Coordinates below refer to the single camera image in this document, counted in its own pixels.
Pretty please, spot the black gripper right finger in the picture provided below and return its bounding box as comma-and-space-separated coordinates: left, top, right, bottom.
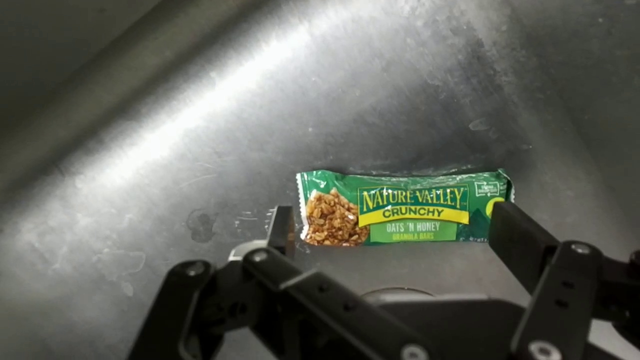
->
488, 202, 640, 360

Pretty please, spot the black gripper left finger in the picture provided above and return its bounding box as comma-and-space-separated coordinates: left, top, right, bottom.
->
127, 205, 432, 360

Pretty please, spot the green granola bar packet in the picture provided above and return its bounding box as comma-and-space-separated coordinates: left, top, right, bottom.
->
297, 170, 513, 247

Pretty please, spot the stainless steel double sink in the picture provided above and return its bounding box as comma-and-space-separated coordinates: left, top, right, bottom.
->
0, 0, 638, 360

